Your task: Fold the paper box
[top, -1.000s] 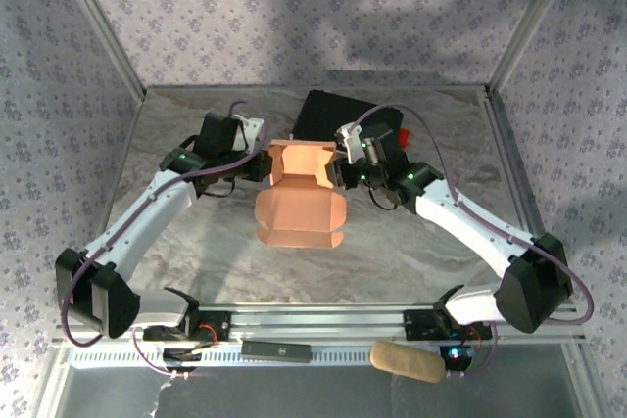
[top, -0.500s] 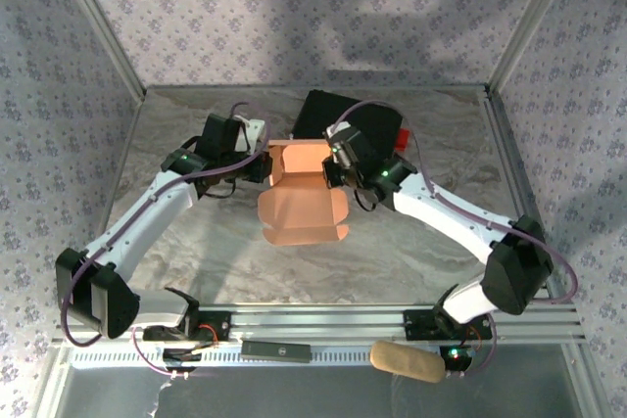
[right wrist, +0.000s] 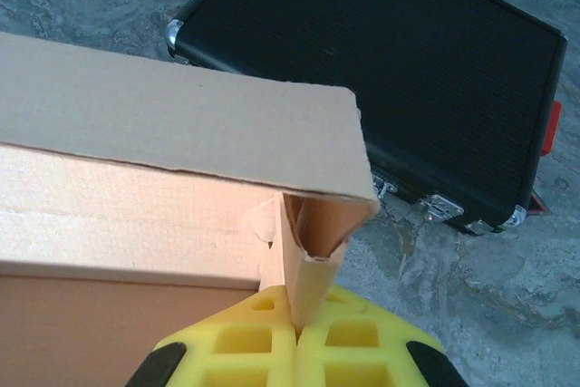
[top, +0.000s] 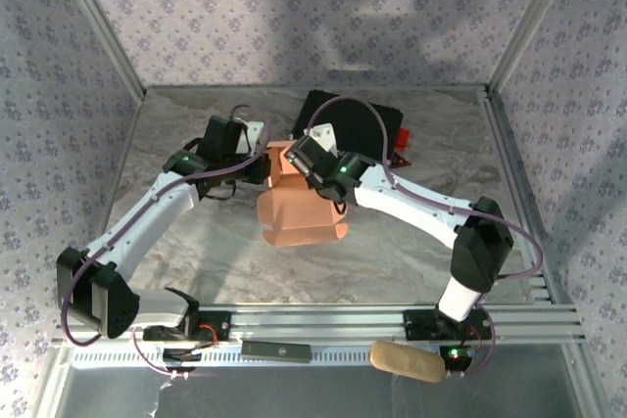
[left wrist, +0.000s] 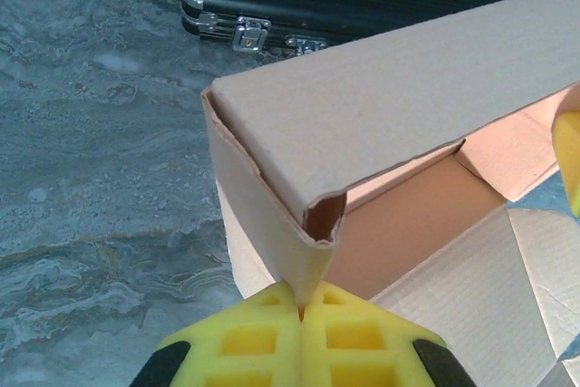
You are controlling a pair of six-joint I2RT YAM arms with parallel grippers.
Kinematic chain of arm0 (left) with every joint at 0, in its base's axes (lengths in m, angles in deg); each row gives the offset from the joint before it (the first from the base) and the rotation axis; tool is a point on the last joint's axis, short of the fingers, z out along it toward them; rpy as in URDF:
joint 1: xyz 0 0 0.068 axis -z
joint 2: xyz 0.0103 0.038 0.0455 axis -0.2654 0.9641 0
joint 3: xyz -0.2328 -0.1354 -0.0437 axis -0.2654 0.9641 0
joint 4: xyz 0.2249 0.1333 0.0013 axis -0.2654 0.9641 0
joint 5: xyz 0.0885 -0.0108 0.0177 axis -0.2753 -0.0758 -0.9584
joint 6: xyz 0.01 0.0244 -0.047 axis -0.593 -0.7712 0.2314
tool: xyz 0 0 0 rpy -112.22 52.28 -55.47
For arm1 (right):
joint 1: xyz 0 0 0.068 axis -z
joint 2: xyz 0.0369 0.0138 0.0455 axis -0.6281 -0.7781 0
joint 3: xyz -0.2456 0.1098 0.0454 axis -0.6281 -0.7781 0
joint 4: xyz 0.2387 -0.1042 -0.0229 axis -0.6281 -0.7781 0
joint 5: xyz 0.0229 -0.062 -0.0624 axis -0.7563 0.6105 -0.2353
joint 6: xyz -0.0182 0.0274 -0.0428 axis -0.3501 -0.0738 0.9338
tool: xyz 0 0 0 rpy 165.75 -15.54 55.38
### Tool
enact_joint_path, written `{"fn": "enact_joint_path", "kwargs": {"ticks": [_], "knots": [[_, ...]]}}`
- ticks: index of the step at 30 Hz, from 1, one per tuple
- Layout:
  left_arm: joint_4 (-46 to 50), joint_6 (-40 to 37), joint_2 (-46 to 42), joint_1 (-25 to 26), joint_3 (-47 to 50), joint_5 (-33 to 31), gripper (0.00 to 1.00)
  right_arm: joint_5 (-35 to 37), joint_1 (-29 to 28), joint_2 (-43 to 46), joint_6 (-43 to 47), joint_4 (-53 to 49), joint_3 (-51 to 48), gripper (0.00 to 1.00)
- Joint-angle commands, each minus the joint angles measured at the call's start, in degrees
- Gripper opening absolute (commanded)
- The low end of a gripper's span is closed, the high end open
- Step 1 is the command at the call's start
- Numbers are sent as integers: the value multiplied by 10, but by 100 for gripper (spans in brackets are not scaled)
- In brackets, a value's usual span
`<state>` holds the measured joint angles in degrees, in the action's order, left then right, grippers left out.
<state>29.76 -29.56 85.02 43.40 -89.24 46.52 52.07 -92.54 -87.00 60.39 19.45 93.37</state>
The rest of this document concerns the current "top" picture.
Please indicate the orange paper box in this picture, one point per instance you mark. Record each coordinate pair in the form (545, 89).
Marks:
(299, 222)

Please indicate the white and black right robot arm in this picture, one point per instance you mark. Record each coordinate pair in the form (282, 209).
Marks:
(416, 207)

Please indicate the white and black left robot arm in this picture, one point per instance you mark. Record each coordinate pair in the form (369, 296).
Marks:
(152, 229)

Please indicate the black hard case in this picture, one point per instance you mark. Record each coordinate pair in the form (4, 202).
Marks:
(352, 129)

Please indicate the small red warning triangle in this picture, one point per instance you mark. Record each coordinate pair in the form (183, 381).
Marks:
(400, 165)

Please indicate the red plastic block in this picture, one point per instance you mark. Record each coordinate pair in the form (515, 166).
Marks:
(403, 139)

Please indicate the flat black rectangular device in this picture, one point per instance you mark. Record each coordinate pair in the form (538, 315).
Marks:
(274, 351)

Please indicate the tan foam roll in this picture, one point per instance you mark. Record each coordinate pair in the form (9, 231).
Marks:
(406, 361)

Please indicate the right circuit board green light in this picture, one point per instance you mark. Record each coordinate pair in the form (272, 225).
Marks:
(458, 359)

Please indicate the grey metal sheet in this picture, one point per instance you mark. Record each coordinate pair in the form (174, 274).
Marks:
(294, 393)

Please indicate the black left connector board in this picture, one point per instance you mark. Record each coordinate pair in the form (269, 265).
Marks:
(178, 354)

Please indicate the aluminium side rail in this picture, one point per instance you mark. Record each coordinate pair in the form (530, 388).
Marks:
(123, 149)
(512, 158)

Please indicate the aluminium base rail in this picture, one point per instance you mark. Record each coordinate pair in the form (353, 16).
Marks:
(318, 325)

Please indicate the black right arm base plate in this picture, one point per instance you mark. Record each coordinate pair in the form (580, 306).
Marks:
(416, 325)

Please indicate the aluminium corner post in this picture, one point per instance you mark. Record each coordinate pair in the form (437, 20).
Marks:
(99, 21)
(533, 21)

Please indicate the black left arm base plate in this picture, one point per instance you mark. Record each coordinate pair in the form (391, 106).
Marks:
(218, 327)

